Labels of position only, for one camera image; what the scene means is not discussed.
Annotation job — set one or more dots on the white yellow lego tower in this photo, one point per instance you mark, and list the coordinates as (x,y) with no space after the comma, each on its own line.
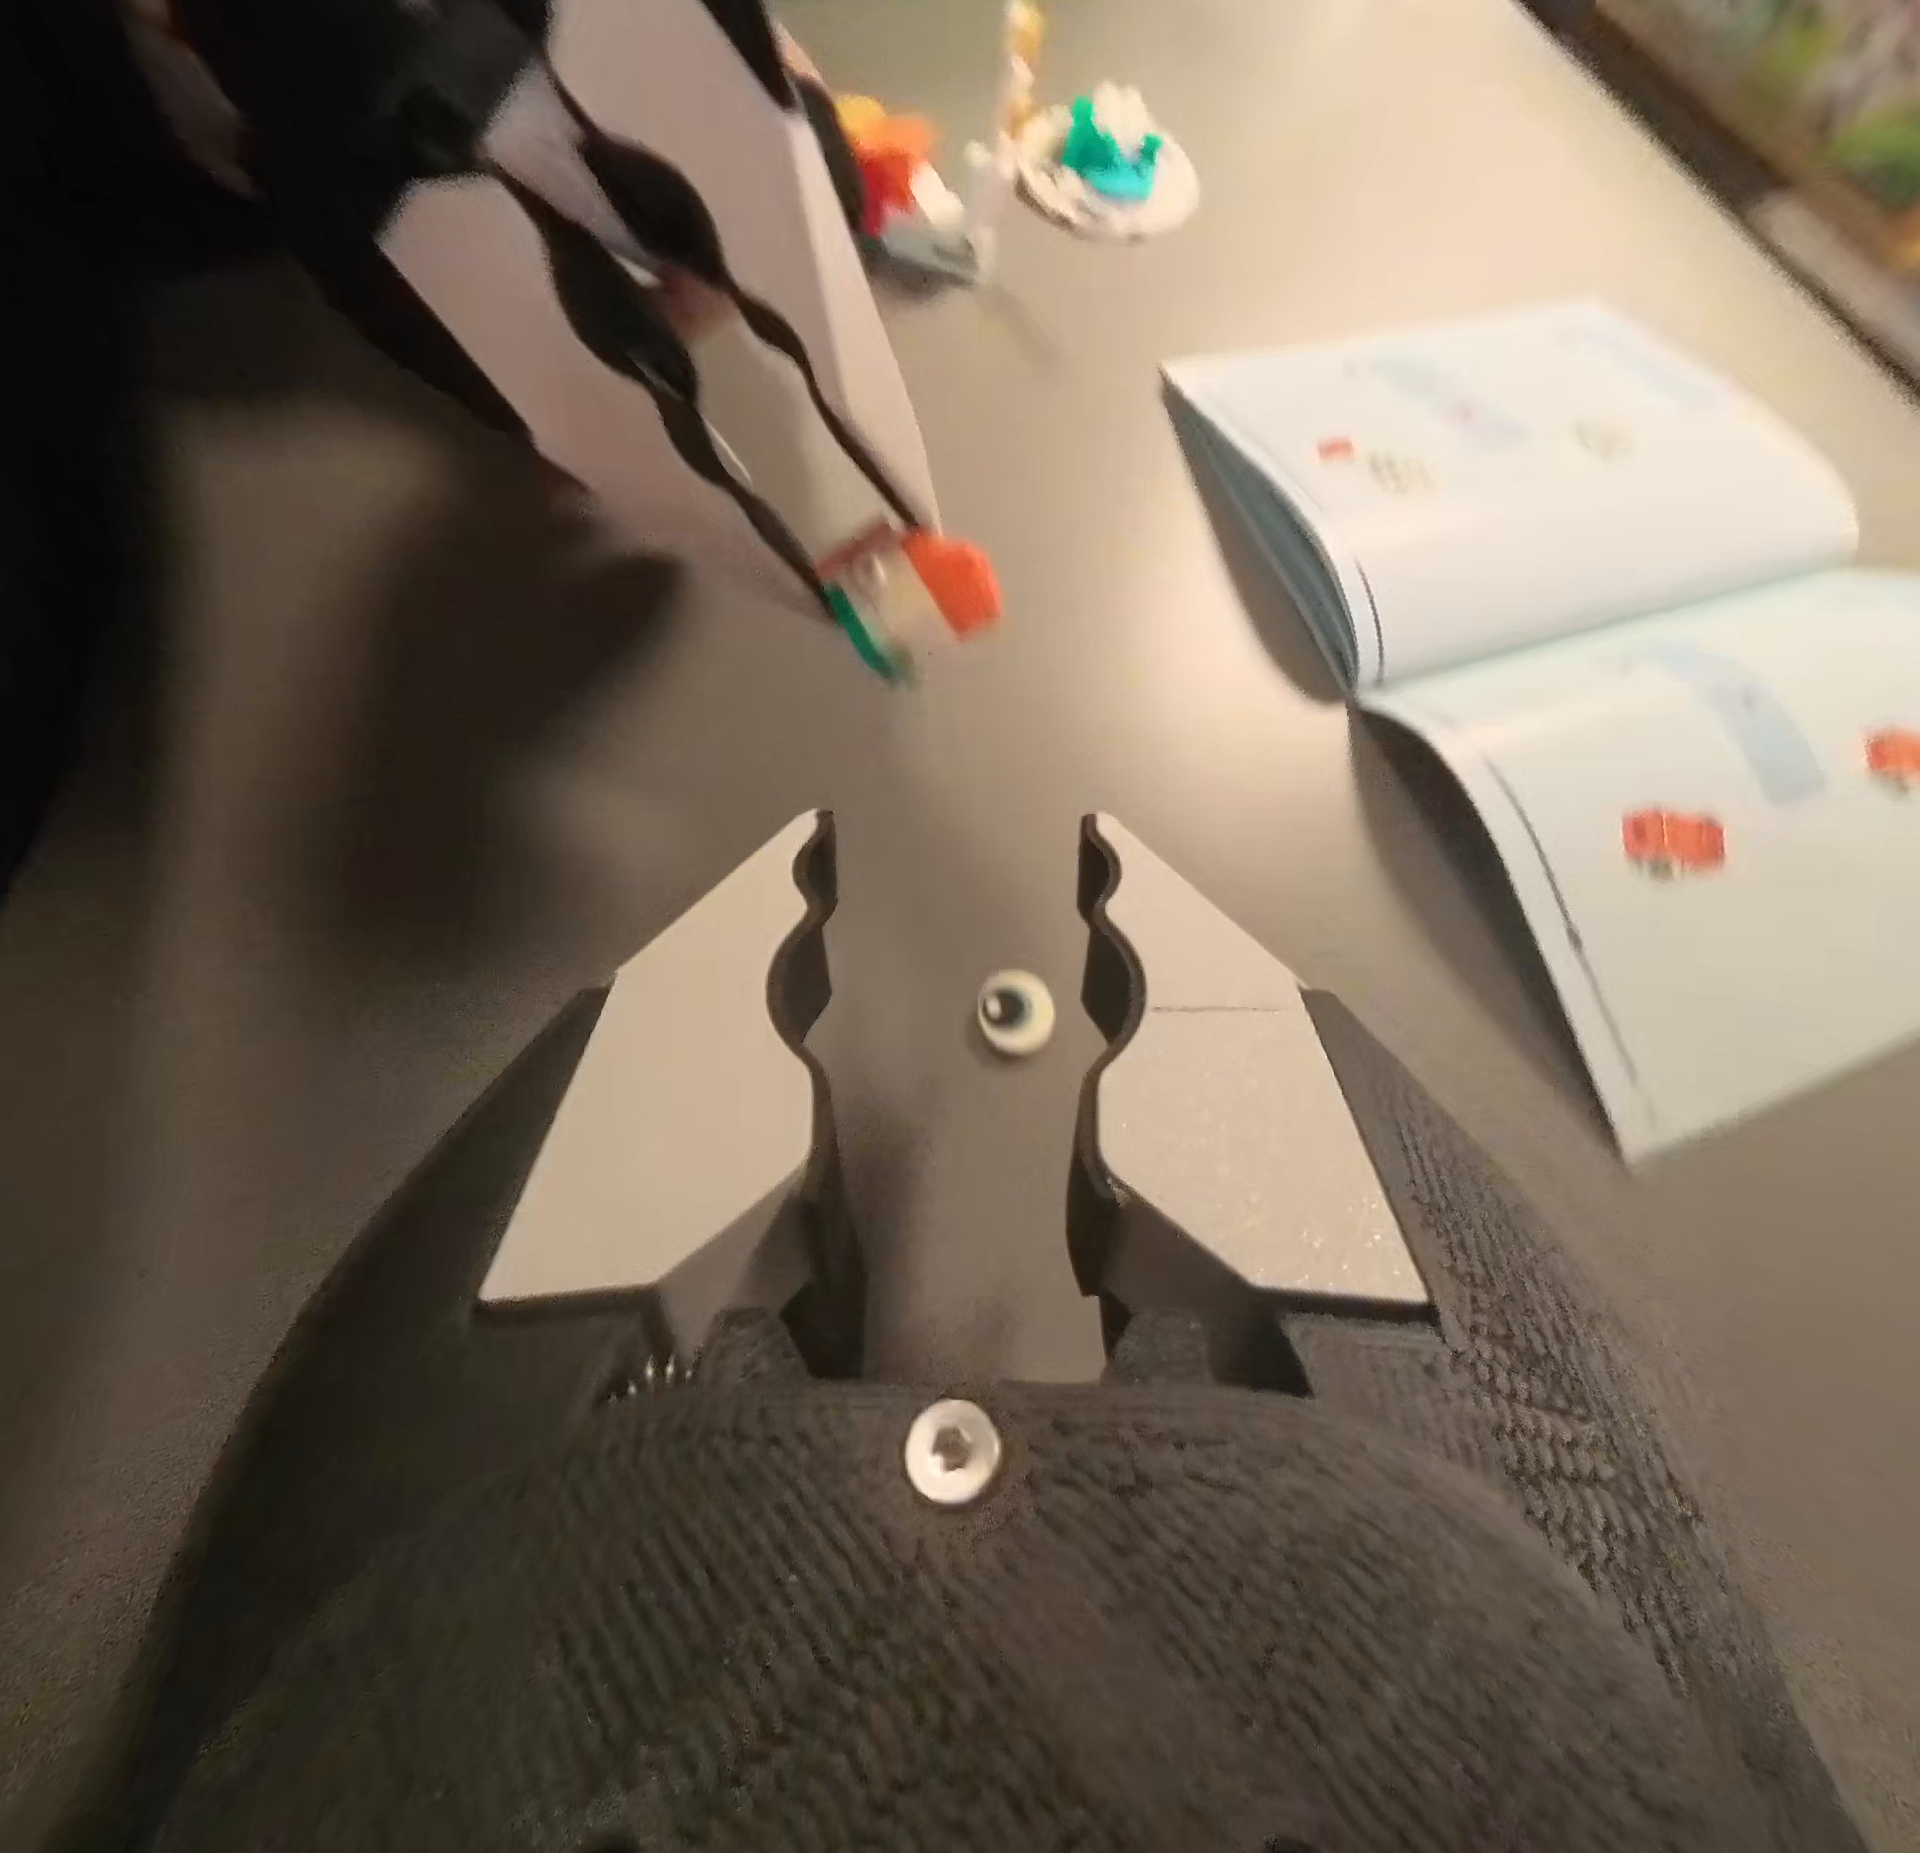
(1022,85)

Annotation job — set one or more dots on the round lego eye tile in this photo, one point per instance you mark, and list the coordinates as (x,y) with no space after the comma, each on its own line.
(1015,1019)

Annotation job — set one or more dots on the small orange white lego assembly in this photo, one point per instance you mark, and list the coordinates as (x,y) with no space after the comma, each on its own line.
(946,578)

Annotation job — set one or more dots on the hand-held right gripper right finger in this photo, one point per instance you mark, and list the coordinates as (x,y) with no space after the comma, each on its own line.
(1244,1147)

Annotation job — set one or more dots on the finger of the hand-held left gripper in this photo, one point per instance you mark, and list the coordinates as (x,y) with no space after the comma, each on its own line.
(748,190)
(629,444)

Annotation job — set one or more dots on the open lego instruction booklet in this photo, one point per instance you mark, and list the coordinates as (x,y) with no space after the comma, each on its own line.
(1575,489)

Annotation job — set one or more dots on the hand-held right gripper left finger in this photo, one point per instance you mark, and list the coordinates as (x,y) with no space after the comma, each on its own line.
(661,1133)

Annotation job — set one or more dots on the yellow lego set box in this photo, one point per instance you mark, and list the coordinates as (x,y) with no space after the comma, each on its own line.
(1799,24)

